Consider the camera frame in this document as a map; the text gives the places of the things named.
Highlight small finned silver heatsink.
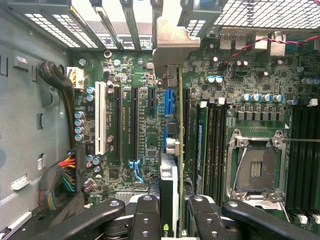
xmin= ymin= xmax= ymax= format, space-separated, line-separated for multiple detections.
xmin=114 ymin=191 xmax=134 ymax=202

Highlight black RAM slot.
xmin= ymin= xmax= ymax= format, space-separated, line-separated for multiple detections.
xmin=208 ymin=101 xmax=217 ymax=198
xmin=216 ymin=101 xmax=228 ymax=201
xmin=287 ymin=104 xmax=306 ymax=221
xmin=305 ymin=104 xmax=320 ymax=223

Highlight silver CPU socket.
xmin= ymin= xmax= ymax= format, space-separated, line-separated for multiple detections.
xmin=225 ymin=128 xmax=288 ymax=205

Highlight green RAM stick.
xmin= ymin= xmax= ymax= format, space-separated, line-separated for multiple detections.
xmin=196 ymin=101 xmax=209 ymax=196

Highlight long black expansion slot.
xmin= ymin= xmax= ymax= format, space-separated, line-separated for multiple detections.
xmin=130 ymin=86 xmax=141 ymax=162
xmin=183 ymin=87 xmax=192 ymax=163
xmin=113 ymin=85 xmax=124 ymax=162

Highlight white PCI expansion slot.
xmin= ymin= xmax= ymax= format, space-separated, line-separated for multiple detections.
xmin=94 ymin=80 xmax=108 ymax=156

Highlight white sticker label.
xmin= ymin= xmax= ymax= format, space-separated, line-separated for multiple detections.
xmin=37 ymin=153 xmax=47 ymax=171

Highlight blue expansion slot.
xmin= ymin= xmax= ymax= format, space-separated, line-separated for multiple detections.
xmin=163 ymin=88 xmax=176 ymax=154

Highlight short black expansion slot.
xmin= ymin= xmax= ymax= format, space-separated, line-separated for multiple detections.
xmin=147 ymin=86 xmax=157 ymax=109

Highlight thin steel locking lever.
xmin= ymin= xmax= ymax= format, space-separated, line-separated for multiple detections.
xmin=281 ymin=138 xmax=320 ymax=144

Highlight green PC motherboard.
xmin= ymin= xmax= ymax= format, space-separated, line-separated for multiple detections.
xmin=66 ymin=31 xmax=320 ymax=226

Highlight white power connector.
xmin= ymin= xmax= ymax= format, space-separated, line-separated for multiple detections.
xmin=66 ymin=66 xmax=86 ymax=91

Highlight grey metal PC case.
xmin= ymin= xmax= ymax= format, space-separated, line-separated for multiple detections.
xmin=0 ymin=0 xmax=320 ymax=240

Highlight silver rear port block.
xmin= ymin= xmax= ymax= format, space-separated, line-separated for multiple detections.
xmin=218 ymin=31 xmax=287 ymax=57

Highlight perforated grey metal cage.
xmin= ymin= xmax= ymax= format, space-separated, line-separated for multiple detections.
xmin=213 ymin=0 xmax=320 ymax=34

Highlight black multicolour-wire power connector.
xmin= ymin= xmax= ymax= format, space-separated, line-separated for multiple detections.
xmin=36 ymin=145 xmax=86 ymax=212

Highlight black braided power cable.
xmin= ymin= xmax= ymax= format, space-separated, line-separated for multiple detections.
xmin=36 ymin=60 xmax=76 ymax=149

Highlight red and black twisted wire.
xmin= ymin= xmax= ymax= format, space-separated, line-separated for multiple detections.
xmin=224 ymin=34 xmax=320 ymax=68

